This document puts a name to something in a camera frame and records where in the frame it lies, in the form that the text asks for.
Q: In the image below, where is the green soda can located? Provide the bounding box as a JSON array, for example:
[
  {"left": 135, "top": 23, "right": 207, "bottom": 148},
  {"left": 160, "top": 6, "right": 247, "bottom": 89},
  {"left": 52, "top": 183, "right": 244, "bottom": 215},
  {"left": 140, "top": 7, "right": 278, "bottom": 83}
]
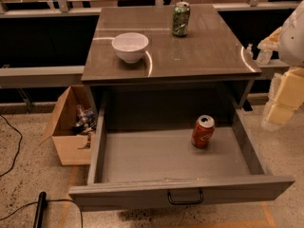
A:
[{"left": 172, "top": 1, "right": 191, "bottom": 37}]

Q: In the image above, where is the black drawer handle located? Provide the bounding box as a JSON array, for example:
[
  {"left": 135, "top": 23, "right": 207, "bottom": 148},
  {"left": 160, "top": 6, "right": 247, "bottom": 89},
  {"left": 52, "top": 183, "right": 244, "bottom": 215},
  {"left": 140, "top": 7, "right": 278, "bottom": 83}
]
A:
[{"left": 167, "top": 190, "right": 204, "bottom": 205}]

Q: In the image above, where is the white bowl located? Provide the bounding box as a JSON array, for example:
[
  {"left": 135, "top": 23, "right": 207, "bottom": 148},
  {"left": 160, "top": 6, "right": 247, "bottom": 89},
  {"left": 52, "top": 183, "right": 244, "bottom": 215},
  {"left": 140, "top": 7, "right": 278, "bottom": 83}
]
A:
[{"left": 112, "top": 32, "right": 149, "bottom": 64}]

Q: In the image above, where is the black plug with cable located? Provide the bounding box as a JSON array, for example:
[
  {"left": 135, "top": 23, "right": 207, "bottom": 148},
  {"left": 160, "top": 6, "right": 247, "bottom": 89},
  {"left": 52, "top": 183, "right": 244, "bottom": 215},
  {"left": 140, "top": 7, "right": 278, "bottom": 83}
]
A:
[{"left": 0, "top": 192, "right": 84, "bottom": 228}]

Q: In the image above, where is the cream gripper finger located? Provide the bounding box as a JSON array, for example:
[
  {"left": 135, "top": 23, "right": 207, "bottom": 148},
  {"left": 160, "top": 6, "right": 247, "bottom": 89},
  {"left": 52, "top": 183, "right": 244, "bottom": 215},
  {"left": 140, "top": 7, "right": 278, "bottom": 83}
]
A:
[
  {"left": 257, "top": 28, "right": 281, "bottom": 51},
  {"left": 261, "top": 67, "right": 304, "bottom": 131}
]

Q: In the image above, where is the grey cabinet with counter top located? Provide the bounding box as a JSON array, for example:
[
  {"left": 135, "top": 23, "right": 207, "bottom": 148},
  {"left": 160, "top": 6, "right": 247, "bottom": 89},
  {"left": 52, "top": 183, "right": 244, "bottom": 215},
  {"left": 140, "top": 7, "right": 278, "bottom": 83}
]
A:
[{"left": 82, "top": 5, "right": 261, "bottom": 105}]

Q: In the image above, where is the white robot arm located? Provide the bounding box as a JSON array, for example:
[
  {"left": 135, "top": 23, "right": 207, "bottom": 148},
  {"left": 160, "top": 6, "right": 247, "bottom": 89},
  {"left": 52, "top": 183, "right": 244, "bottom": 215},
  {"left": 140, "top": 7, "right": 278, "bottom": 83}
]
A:
[{"left": 256, "top": 1, "right": 304, "bottom": 130}]

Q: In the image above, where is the clear sanitizer bottle large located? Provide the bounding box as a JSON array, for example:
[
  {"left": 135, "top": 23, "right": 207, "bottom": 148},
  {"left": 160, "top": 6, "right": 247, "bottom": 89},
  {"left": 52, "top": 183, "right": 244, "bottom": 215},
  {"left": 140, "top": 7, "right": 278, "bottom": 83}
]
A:
[{"left": 256, "top": 49, "right": 273, "bottom": 65}]

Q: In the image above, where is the black floor cable left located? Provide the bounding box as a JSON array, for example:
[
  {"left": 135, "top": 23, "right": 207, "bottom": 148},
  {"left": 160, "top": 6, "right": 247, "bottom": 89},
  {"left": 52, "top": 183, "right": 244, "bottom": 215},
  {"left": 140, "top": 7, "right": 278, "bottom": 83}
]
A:
[{"left": 0, "top": 113, "right": 24, "bottom": 179}]

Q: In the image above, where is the red coke can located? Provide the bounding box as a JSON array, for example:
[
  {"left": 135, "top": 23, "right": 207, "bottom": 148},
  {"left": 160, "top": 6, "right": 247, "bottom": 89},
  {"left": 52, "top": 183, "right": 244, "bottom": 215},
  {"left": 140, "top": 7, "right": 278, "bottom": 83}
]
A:
[{"left": 191, "top": 115, "right": 215, "bottom": 148}]

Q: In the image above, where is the cardboard box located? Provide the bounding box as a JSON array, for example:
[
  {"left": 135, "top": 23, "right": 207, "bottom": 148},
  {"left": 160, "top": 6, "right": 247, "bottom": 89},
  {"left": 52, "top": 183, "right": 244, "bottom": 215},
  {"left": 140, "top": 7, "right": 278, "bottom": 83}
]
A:
[{"left": 41, "top": 85, "right": 95, "bottom": 165}]

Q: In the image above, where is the grey metal shelf rail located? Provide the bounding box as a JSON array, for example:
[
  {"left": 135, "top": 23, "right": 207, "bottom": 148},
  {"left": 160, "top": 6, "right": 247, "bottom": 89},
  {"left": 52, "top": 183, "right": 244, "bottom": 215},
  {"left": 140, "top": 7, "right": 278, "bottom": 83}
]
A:
[{"left": 0, "top": 66, "right": 85, "bottom": 88}]

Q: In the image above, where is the clutter of items in box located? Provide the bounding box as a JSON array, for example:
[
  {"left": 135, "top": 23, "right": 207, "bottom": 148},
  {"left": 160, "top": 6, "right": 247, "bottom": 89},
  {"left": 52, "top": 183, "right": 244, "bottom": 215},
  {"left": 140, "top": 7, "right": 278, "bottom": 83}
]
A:
[{"left": 72, "top": 104, "right": 96, "bottom": 135}]

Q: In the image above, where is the open grey top drawer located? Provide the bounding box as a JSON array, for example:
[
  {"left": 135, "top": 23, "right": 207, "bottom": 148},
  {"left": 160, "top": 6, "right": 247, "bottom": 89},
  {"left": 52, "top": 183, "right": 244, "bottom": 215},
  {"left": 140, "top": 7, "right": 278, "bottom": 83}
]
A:
[{"left": 69, "top": 90, "right": 295, "bottom": 211}]

